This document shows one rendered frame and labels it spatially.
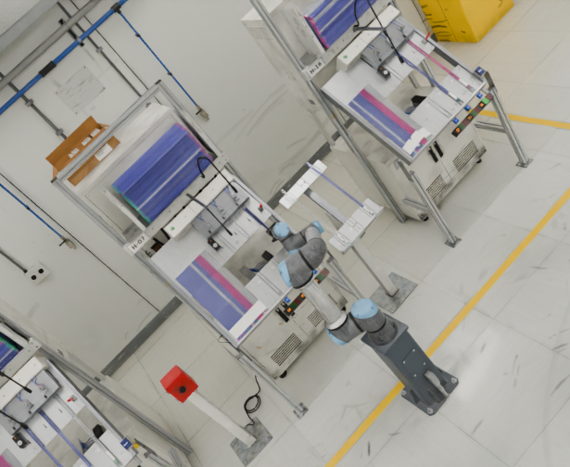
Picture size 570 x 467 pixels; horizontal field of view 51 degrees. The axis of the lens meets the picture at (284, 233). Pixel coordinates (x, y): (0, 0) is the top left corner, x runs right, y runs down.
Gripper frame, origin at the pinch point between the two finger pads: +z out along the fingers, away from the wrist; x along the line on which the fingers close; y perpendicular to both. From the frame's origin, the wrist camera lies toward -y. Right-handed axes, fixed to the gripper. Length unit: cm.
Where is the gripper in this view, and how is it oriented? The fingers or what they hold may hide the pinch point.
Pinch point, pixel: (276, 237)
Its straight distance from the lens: 339.9
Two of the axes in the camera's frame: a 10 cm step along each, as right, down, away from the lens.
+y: -7.2, -7.0, -0.4
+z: -1.3, 0.8, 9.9
